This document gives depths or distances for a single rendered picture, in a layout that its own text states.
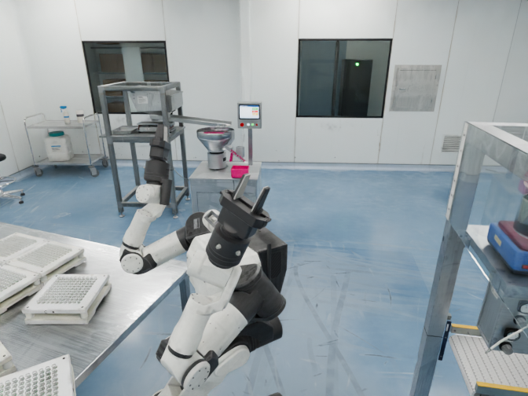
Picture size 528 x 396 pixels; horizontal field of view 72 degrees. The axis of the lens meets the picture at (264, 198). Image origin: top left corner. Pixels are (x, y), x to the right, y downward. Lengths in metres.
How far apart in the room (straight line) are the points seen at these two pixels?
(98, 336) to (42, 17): 5.92
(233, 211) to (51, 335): 1.07
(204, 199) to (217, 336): 2.49
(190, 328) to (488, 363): 1.09
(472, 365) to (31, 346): 1.59
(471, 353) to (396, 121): 4.96
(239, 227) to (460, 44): 5.84
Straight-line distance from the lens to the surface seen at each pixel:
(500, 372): 1.60
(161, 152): 1.36
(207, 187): 3.36
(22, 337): 1.72
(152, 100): 4.16
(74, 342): 1.60
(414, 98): 6.22
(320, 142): 6.09
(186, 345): 0.94
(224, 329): 1.02
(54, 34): 6.91
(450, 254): 1.48
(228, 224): 0.80
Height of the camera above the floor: 1.83
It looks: 22 degrees down
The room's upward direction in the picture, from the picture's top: straight up
